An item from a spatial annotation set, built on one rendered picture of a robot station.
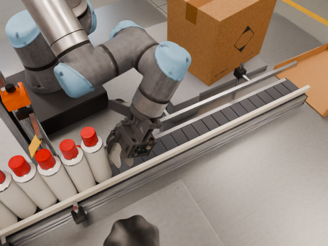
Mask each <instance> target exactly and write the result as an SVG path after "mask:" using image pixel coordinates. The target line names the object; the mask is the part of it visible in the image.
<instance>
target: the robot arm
mask: <svg viewBox="0 0 328 246"><path fill-rule="evenodd" d="M21 1H22V3H23V4H24V6H25V7H26V9H27V10H24V11H21V12H19V13H17V14H15V15H14V16H13V17H12V18H11V19H10V20H9V21H8V23H7V25H6V28H5V31H6V34H7V36H8V38H9V42H10V44H11V45H12V46H13V48H14V50H15V52H16V53H17V55H18V57H19V59H20V61H21V62H22V64H23V66H24V69H25V78H26V82H27V84H28V86H29V88H30V89H31V90H32V91H34V92H36V93H40V94H48V93H53V92H56V91H58V90H60V89H63V90H64V91H65V93H66V94H67V95H68V96H70V97H71V98H75V99H76V98H79V97H81V96H83V95H85V94H87V93H89V92H92V91H94V90H95V89H96V88H98V87H99V86H101V85H103V84H105V83H107V82H108V81H110V80H112V79H114V78H116V77H118V76H119V75H121V74H123V73H125V72H127V71H128V70H130V69H132V68H135V69H136V70H137V71H138V72H139V73H140V74H142V75H143V78H142V81H141V83H140V85H139V86H138V88H137V90H136V92H135V95H134V97H133V99H132V103H129V102H126V101H124V100H122V99H115V100H109V101H108V109H110V110H113V111H115V112H117V113H119V114H122V115H124V116H126V117H127V118H125V119H124V120H121V121H120V122H119V123H117V124H116V126H115V127H114V129H113V130H111V132H110V134H109V135H108V137H107V139H106V150H107V156H108V160H109V162H110V164H111V165H115V166H116V167H117V168H120V167H121V159H122V160H123V161H124V162H125V163H126V164H127V165H128V166H132V165H133V158H136V157H143V156H149V155H150V153H151V152H152V150H153V148H154V147H155V145H156V143H157V141H156V139H155V138H154V136H153V135H152V132H153V130H154V129H160V128H161V127H162V125H163V124H162V122H161V121H160V120H159V117H160V116H161V115H162V113H163V112H164V110H165V108H166V106H167V105H168V103H169V101H170V100H171V98H172V96H173V95H174V93H175V91H176V89H177V88H178V86H179V84H180V83H181V81H182V80H183V79H184V77H185V74H186V72H187V70H188V68H189V66H190V64H191V56H190V54H189V53H188V52H187V51H186V50H185V49H184V48H183V47H180V46H179V45H178V44H176V43H173V42H171V41H163V42H161V43H160V44H159V43H158V42H157V41H155V40H154V39H153V38H152V37H151V36H150V35H149V34H148V33H147V32H146V31H145V30H144V29H143V28H142V27H140V26H139V25H137V24H136V23H135V22H133V21H130V20H123V21H121V22H119V23H118V24H117V26H116V27H115V28H113V29H112V31H111V33H110V37H109V40H108V41H106V42H104V43H102V44H100V45H97V46H95V47H93V45H92V43H91V42H90V39H89V38H88V35H89V34H91V33H93V32H94V31H95V30H96V27H97V18H96V14H95V13H94V8H93V6H92V4H91V3H90V1H89V0H21Z"/></svg>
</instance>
